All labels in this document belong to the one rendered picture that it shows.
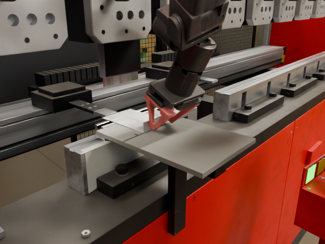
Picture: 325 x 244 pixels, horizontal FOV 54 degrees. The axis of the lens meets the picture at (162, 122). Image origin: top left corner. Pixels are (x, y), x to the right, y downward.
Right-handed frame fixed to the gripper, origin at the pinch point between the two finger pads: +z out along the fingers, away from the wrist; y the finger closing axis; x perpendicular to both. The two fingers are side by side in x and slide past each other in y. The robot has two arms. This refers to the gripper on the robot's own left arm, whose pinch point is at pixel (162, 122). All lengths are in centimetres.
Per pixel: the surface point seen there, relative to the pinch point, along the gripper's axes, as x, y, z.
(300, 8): -16, -89, -14
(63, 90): -27.6, 4.3, 12.1
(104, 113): -13.2, 3.0, 7.9
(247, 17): -16, -49, -12
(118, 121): -7.8, 3.9, 5.3
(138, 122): -4.5, 1.7, 3.6
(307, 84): 2, -101, 13
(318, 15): -15, -113, -10
